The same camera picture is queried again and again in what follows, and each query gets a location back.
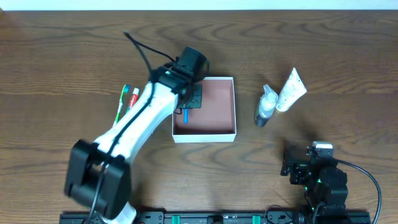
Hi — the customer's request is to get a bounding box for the blue disposable razor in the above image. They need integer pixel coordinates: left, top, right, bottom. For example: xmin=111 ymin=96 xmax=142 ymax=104
xmin=183 ymin=108 xmax=189 ymax=124

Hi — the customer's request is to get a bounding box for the green and white toothbrush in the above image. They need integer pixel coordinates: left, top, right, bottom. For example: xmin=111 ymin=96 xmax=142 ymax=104
xmin=113 ymin=84 xmax=130 ymax=126

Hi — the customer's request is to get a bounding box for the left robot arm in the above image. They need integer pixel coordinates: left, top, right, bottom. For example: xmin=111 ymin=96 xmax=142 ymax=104
xmin=65 ymin=47 xmax=209 ymax=223

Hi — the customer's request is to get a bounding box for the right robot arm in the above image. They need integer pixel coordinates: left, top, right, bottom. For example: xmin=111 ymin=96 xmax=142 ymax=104
xmin=280 ymin=147 xmax=348 ymax=218

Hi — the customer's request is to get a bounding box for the white box with pink interior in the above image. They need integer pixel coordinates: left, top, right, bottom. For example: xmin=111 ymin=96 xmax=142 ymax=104
xmin=172 ymin=77 xmax=237 ymax=143

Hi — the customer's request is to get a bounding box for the red green toothpaste tube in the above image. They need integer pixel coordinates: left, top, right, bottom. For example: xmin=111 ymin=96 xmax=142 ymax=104
xmin=126 ymin=88 xmax=140 ymax=113

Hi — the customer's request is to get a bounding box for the clear foam soap pump bottle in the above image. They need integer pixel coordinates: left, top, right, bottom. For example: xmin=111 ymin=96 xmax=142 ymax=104
xmin=254 ymin=85 xmax=278 ymax=127

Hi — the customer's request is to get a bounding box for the white lotion tube gold cap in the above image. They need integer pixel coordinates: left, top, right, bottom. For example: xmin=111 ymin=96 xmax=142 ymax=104
xmin=275 ymin=67 xmax=307 ymax=112

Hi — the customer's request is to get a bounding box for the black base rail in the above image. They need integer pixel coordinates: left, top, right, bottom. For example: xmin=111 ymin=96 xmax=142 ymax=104
xmin=58 ymin=210 xmax=373 ymax=224

